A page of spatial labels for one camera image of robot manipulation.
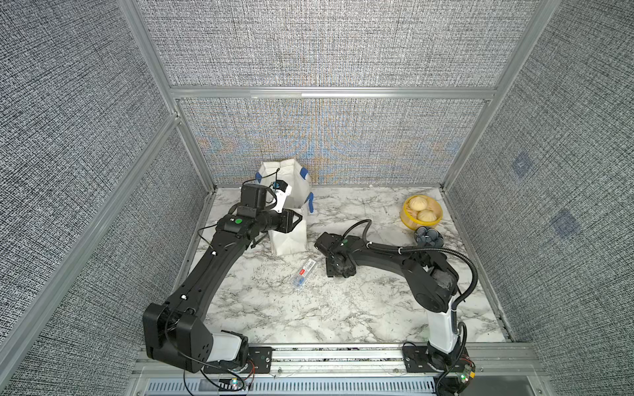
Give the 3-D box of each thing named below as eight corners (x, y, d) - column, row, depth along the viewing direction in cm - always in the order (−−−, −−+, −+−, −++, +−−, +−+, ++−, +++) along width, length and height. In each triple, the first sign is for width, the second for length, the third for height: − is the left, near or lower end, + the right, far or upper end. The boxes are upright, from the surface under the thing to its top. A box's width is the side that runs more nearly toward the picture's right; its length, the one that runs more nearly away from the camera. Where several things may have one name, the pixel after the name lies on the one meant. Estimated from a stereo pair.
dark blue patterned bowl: (412, 245, 101) (417, 237, 97) (412, 232, 105) (417, 224, 101) (438, 250, 100) (443, 243, 95) (437, 237, 104) (443, 229, 99)
